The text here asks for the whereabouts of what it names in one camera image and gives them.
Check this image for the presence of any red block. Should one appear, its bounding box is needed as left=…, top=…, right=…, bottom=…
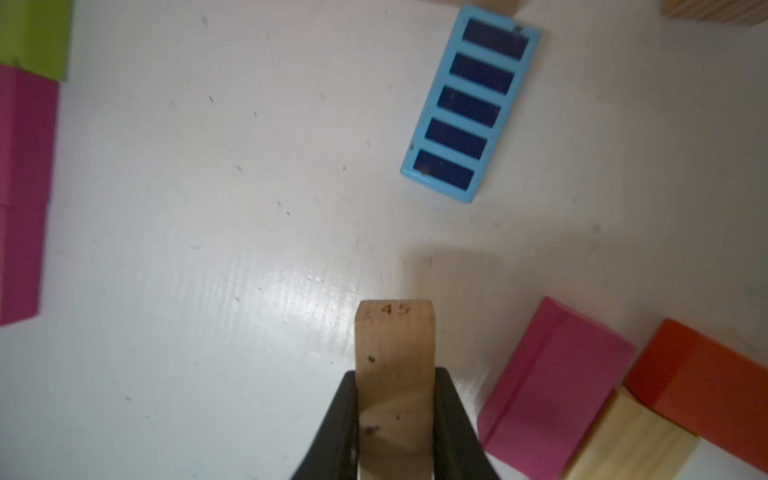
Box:
left=624, top=319, right=767, bottom=472

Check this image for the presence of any small natural wood block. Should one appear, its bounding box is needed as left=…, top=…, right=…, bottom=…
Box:
left=561, top=387, right=699, bottom=480

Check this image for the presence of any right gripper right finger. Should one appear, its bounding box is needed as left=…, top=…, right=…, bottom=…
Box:
left=433, top=367, right=499, bottom=480

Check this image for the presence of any blue striped block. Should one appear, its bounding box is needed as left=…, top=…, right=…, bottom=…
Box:
left=401, top=5, right=542, bottom=203

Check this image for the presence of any green block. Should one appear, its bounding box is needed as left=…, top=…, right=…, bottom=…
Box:
left=1, top=0, right=74, bottom=82

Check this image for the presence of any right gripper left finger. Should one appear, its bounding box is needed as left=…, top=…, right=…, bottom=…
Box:
left=291, top=371, right=359, bottom=480

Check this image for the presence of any magenta block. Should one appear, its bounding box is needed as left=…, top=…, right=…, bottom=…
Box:
left=477, top=297, right=636, bottom=479
left=1, top=65, right=59, bottom=206
left=1, top=205, right=47, bottom=326

